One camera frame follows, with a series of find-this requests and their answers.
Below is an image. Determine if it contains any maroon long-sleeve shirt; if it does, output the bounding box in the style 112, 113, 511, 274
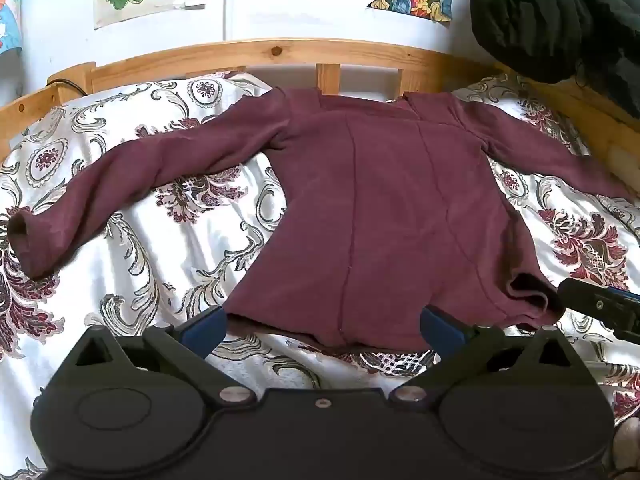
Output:
8, 88, 630, 351

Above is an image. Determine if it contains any black quilted jacket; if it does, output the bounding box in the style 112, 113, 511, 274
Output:
470, 0, 639, 117

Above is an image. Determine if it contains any floral white red bedspread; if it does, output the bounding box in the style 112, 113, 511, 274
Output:
1, 74, 639, 479

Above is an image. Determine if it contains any wooden bed frame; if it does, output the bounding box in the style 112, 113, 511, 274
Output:
1, 38, 639, 188

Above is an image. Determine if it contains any black cable on bedframe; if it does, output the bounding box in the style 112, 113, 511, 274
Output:
45, 77, 89, 98

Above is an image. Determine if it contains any cartoon poster far left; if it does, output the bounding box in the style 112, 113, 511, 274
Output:
0, 0, 23, 54

